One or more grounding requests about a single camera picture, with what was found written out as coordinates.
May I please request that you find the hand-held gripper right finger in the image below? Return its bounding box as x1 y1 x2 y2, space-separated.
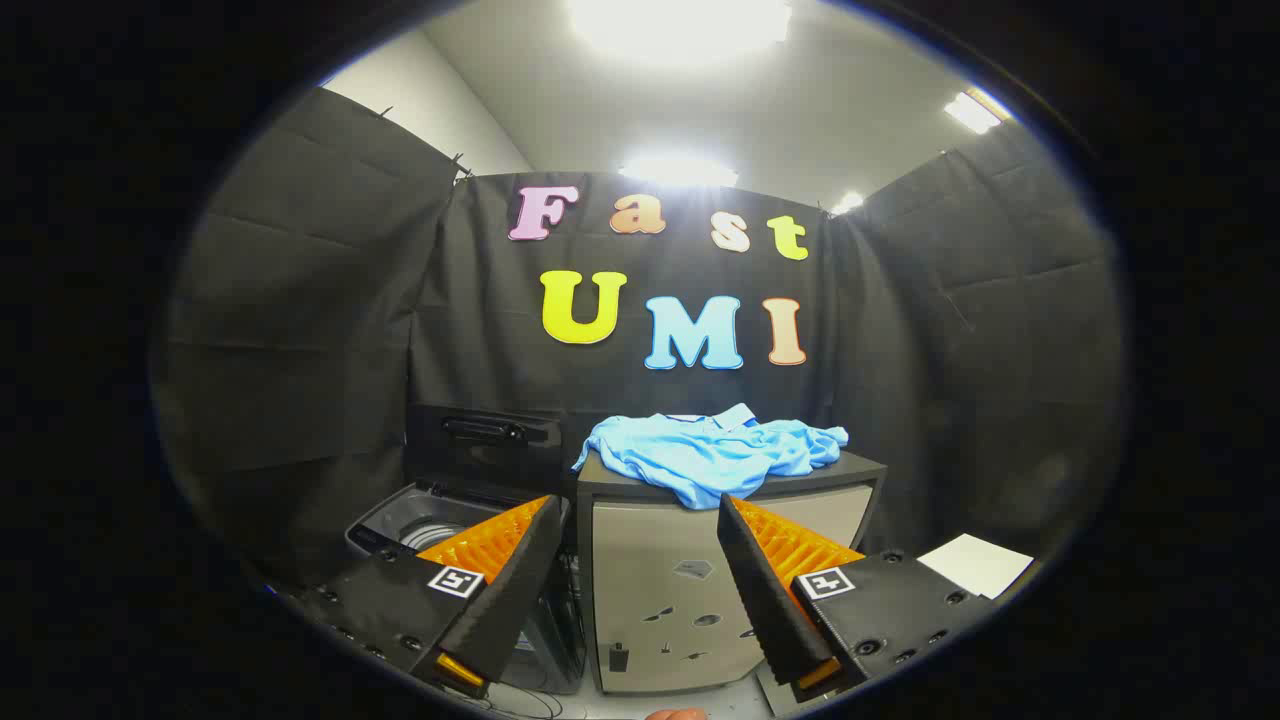
716 492 988 706

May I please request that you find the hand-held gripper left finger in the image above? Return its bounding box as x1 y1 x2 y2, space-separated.
300 493 566 699

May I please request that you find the grey top-load washing machine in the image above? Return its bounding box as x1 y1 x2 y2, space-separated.
345 480 588 696

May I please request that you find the light blue polo shirt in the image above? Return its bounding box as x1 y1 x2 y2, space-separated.
572 403 851 511

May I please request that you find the grey cabinet with dark top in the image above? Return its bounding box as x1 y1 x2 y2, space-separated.
575 450 889 696

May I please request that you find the white paper sheet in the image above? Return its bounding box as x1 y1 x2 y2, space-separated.
917 533 1036 601

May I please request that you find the black backdrop cloth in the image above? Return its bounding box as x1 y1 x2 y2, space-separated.
150 88 1131 601

